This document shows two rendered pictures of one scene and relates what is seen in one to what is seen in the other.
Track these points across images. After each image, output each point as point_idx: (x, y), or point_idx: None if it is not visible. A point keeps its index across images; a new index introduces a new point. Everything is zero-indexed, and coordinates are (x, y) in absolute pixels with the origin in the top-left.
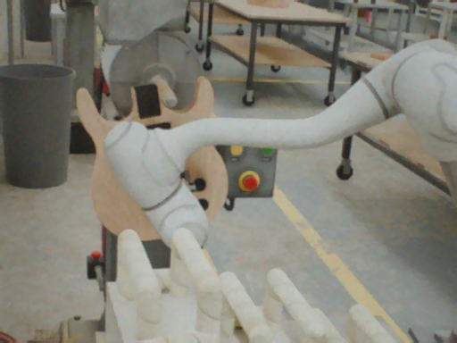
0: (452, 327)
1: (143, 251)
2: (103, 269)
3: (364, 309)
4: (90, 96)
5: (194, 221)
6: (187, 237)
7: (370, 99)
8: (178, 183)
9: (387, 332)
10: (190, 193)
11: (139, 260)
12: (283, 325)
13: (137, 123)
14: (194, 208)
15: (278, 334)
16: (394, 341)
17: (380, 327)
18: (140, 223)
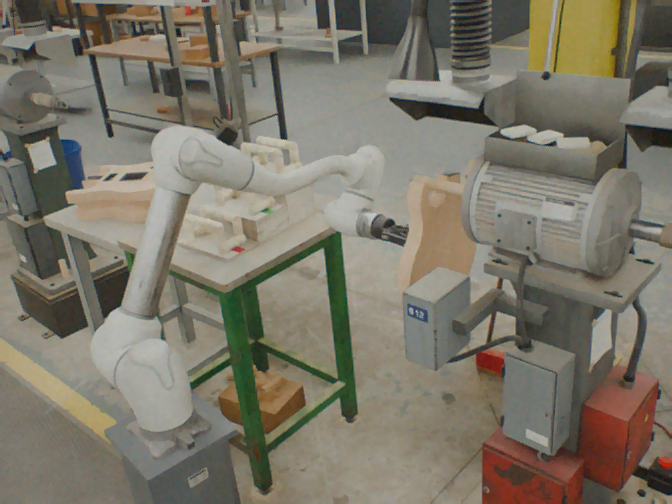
0: (199, 448)
1: (277, 141)
2: (648, 473)
3: (214, 222)
4: (471, 167)
5: (327, 204)
6: (270, 147)
7: None
8: (345, 189)
9: (214, 277)
10: (343, 200)
11: (272, 138)
12: (248, 216)
13: (364, 147)
14: (334, 203)
15: (247, 213)
16: (194, 216)
17: (202, 219)
18: None
